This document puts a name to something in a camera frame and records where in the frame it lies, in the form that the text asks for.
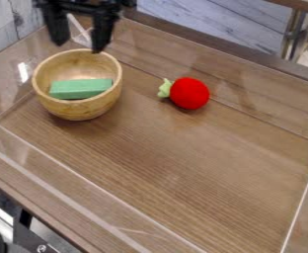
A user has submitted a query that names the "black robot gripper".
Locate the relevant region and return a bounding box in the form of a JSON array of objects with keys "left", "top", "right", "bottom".
[{"left": 33, "top": 0, "right": 137, "bottom": 53}]

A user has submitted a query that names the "red plush fruit green leaf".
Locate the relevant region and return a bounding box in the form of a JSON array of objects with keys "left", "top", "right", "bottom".
[{"left": 156, "top": 77, "right": 210, "bottom": 110}]

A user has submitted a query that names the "wooden bowl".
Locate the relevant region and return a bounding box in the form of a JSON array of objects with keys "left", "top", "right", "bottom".
[{"left": 31, "top": 48, "right": 122, "bottom": 121}]

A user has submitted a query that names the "green rectangular block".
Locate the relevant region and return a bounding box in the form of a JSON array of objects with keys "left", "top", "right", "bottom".
[{"left": 49, "top": 78, "right": 113, "bottom": 100}]

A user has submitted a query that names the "metal table leg background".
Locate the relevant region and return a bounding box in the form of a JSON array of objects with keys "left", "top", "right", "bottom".
[{"left": 280, "top": 10, "right": 308, "bottom": 62}]

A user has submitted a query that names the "black table frame bracket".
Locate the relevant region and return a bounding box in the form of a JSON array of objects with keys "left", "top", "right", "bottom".
[{"left": 13, "top": 210, "right": 58, "bottom": 253}]

